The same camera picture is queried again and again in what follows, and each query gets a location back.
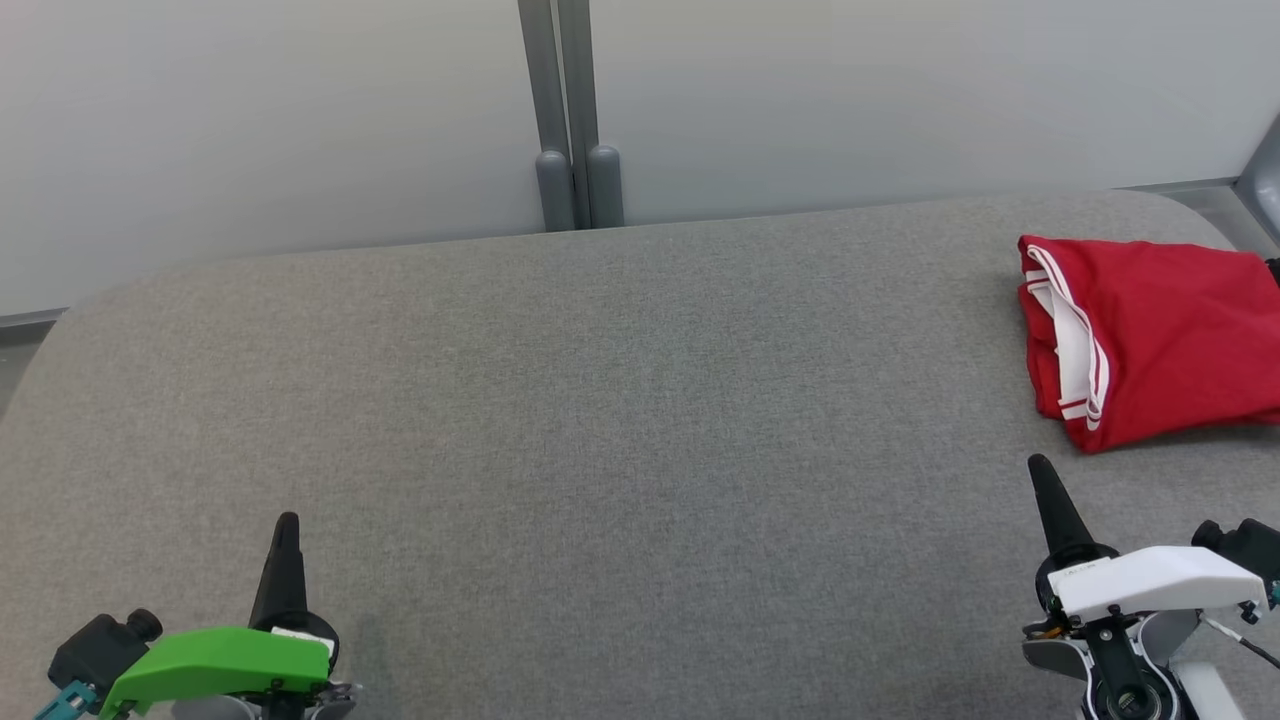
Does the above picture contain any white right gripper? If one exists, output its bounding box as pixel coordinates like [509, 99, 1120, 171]
[1027, 453, 1268, 625]

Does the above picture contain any red jersey number 23 print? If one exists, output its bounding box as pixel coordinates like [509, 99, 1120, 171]
[1017, 235, 1280, 431]

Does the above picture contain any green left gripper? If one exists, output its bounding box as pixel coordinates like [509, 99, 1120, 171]
[98, 511, 343, 719]

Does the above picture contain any thin black cable white label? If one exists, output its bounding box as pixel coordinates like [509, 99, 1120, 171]
[1200, 614, 1280, 669]

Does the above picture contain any grey metal partition post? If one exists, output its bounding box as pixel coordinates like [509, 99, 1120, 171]
[517, 0, 579, 233]
[553, 0, 626, 231]

